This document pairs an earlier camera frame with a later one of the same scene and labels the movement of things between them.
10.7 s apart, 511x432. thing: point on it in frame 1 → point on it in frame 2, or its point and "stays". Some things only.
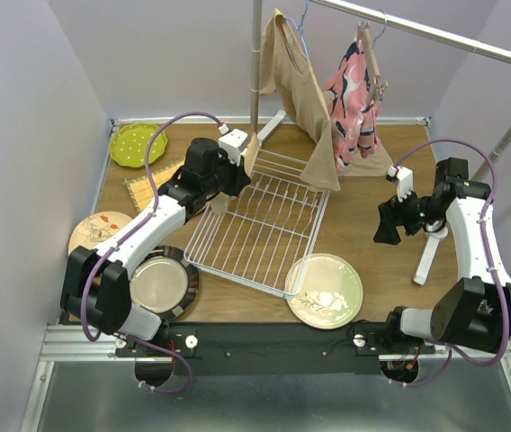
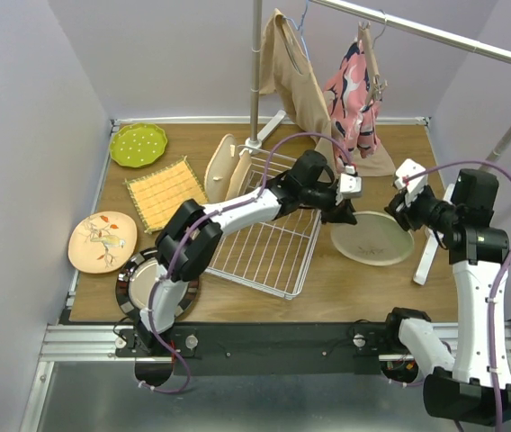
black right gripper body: [414, 211] stays
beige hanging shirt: [285, 69] stays
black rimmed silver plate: [164, 281] stays
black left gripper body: [228, 176] → [318, 197]
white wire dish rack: [263, 236] stays
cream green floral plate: [331, 292] → [377, 238]
